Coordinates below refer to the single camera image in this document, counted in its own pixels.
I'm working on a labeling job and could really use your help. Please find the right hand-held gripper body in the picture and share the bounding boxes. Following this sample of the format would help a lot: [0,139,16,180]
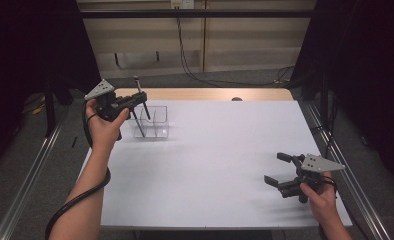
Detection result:
[278,153,347,204]

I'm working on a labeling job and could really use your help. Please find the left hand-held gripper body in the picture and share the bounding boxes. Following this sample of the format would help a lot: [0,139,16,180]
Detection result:
[84,78,133,141]

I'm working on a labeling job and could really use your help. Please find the black brush with silver ferrule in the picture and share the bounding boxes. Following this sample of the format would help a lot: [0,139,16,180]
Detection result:
[133,76,151,121]

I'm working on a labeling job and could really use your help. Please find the clear plastic organizer box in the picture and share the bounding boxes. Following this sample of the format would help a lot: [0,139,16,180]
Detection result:
[126,105,170,140]

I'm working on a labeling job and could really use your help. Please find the person's right hand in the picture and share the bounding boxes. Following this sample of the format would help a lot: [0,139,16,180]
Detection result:
[299,172,341,224]

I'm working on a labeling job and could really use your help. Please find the person's left hand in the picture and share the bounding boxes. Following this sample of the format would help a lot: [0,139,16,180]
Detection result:
[85,99,130,151]

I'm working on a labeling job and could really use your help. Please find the black stand pole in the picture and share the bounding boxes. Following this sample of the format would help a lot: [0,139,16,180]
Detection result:
[44,79,57,138]
[319,73,331,131]

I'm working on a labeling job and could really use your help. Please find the wooden table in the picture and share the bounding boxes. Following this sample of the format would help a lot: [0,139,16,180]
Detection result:
[110,87,294,102]

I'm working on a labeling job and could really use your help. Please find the white table cover sheet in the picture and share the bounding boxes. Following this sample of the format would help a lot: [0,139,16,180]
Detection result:
[80,99,353,231]

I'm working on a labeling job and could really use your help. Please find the black curtain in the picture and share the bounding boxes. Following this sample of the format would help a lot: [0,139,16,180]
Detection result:
[289,0,394,193]
[0,0,104,178]

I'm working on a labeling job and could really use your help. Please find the black horizontal bar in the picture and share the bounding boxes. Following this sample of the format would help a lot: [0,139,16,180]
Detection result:
[79,9,316,19]

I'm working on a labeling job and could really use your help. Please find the right hand-held gripper black cable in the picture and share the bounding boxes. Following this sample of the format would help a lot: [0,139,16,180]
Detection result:
[319,174,369,240]

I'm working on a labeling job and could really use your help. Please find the hand-held gripper black cable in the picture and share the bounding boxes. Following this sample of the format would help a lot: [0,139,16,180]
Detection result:
[319,174,369,240]
[44,101,112,240]

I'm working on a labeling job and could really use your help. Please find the metal floor rail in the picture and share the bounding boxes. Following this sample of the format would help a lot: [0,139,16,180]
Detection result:
[304,103,391,240]
[0,109,69,240]

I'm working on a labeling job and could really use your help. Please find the black wall cable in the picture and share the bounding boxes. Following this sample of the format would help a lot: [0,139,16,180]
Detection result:
[175,6,296,88]

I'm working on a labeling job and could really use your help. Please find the white wall socket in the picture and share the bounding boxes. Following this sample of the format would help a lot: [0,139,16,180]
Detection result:
[170,0,195,10]

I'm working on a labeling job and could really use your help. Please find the left hand-held gripper black cable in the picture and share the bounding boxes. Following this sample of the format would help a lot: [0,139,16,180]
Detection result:
[44,101,112,240]

